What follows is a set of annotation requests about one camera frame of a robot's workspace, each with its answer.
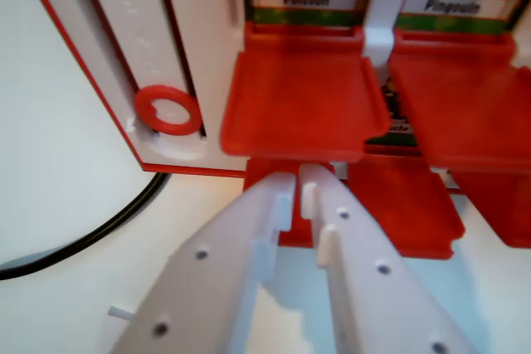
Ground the red flap under Pingouin card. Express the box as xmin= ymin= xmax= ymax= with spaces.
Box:
xmin=387 ymin=29 xmax=531 ymax=173

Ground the small white peg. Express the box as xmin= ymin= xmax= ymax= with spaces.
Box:
xmin=107 ymin=305 xmax=134 ymax=322

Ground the partly hidden picture card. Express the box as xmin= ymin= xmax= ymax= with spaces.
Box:
xmin=363 ymin=75 xmax=421 ymax=148

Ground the red and white game board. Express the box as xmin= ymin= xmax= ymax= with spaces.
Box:
xmin=15 ymin=0 xmax=531 ymax=260

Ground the black cable under board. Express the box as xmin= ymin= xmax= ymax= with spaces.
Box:
xmin=0 ymin=170 xmax=172 ymax=283

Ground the red ring slider marker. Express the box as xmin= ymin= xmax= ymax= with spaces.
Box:
xmin=134 ymin=85 xmax=203 ymax=137

